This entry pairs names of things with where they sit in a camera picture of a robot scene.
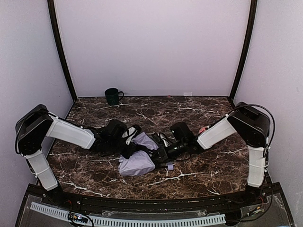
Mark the black front table rail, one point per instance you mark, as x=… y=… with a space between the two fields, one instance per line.
x=226 y=203

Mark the lavender folding umbrella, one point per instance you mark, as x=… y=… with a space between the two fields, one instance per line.
x=141 y=162

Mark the black corner post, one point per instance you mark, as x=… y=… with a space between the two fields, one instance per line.
x=245 y=50
x=60 y=50

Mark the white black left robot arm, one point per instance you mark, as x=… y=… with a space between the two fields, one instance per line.
x=40 y=125

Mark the small circuit board with wires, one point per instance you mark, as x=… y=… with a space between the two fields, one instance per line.
x=79 y=220

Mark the grey slotted cable duct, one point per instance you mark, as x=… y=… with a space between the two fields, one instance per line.
x=131 y=219

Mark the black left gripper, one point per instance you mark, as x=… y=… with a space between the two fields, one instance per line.
x=129 y=151

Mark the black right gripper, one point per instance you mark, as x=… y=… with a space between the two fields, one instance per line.
x=160 y=154

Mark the black right corner post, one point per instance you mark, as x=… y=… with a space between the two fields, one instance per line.
x=245 y=50

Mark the white tape label on wall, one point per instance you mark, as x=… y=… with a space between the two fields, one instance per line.
x=187 y=94

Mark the red patterned ceramic bowl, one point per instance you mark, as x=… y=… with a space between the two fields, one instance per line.
x=203 y=129

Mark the black left corner post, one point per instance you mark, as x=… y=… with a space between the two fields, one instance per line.
x=60 y=50

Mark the black cup holder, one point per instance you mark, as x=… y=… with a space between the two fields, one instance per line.
x=113 y=96

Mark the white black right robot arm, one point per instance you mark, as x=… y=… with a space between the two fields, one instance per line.
x=253 y=124

